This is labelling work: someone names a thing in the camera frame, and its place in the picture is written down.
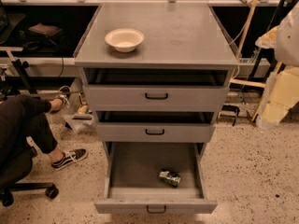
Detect crushed green can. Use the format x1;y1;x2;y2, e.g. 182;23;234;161
158;170;181;187

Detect black tripod stand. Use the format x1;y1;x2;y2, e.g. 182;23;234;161
0;47;37;94

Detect grey top drawer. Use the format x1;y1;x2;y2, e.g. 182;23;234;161
83;68;228;112

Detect grey drawer cabinet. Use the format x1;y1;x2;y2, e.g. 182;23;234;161
75;2;237;152

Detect grey middle drawer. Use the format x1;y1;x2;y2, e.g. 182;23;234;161
96;111;215;143

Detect black office chair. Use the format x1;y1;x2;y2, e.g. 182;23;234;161
0;147;60;207

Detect black white sneaker far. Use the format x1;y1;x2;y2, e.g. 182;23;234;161
51;86;71;114

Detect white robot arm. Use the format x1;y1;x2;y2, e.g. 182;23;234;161
255;4;299;129

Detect black white sneaker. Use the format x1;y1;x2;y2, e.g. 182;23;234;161
51;148;88;170
51;86;71;114

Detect grey dustpan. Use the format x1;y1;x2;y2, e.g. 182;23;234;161
63;114;95;133

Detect grey bottom drawer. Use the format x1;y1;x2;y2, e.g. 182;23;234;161
94;143;217;215

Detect wooden ladder frame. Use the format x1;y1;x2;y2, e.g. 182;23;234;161
230;0;282;122

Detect grey drawer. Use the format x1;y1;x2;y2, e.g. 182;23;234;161
83;68;228;112
96;111;215;143
94;143;217;215

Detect white paper bowl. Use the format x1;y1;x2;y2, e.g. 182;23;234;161
105;28;144;53

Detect seated person black trousers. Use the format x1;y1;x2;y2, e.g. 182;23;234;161
0;94;64;170

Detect black white sneaker near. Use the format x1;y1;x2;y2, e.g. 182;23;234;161
51;148;88;170

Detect dark bag under bench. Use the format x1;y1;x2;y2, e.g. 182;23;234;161
19;22;64;51

